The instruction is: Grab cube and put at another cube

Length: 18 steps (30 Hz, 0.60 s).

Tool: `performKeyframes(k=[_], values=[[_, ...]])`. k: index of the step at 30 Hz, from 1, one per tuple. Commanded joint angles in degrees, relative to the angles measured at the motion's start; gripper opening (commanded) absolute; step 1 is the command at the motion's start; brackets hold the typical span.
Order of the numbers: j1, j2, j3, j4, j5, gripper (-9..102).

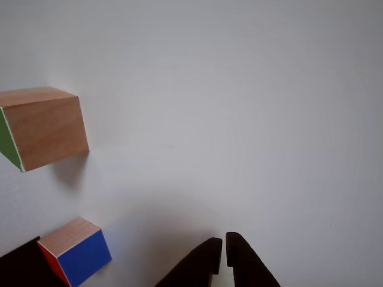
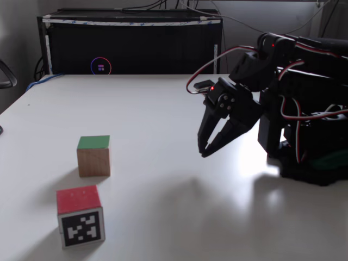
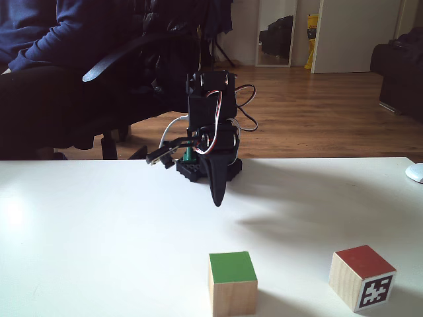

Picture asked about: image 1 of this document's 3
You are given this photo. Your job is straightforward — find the wooden cube with green face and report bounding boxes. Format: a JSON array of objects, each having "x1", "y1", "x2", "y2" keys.
[{"x1": 0, "y1": 86, "x2": 90, "y2": 173}]

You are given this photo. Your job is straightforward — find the wooden cube with red face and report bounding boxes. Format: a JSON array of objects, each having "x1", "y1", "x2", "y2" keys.
[{"x1": 37, "y1": 216, "x2": 113, "y2": 287}]

